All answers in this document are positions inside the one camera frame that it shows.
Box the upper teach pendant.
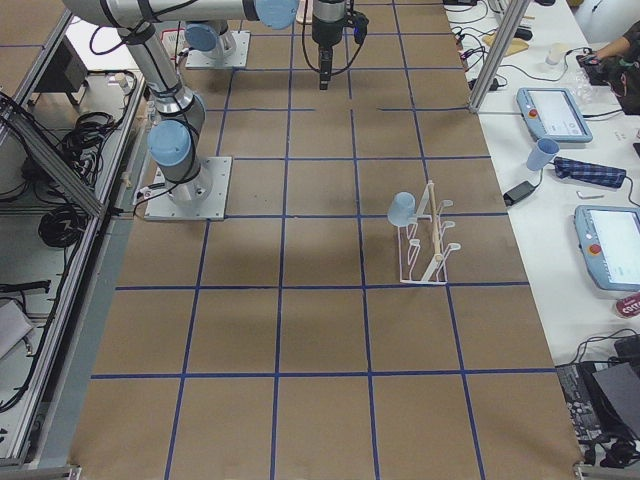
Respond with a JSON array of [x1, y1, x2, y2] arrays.
[[516, 88, 593, 144]]

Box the clear plastic cup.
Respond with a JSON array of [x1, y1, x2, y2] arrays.
[[545, 43, 567, 66]]

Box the lower teach pendant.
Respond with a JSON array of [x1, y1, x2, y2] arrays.
[[574, 205, 639, 291]]

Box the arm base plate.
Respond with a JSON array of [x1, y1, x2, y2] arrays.
[[144, 157, 232, 221], [185, 24, 250, 70]]

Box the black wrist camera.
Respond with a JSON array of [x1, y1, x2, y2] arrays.
[[347, 11, 369, 45]]

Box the white allen key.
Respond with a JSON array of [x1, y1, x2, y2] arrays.
[[576, 190, 605, 200]]

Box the aluminium frame post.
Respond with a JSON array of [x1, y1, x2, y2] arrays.
[[468, 0, 529, 113]]

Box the blue cup on table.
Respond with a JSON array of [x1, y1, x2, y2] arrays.
[[526, 138, 560, 171]]

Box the white wire cup rack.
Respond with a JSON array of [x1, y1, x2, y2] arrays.
[[397, 180, 461, 285]]

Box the person at table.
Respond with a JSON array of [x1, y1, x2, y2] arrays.
[[581, 22, 639, 115]]

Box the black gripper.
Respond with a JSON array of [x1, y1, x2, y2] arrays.
[[312, 0, 347, 90]]

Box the light blue plastic cup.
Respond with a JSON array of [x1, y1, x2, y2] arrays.
[[387, 191, 416, 227]]

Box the coiled black cables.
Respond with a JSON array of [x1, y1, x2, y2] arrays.
[[38, 205, 87, 249]]

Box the teach pendant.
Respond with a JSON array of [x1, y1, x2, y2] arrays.
[[516, 88, 593, 144], [574, 205, 639, 291]]

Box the blue plaid folded umbrella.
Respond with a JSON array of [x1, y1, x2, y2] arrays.
[[553, 157, 627, 189]]

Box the black power adapter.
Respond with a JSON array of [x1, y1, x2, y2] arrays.
[[503, 181, 537, 207]]

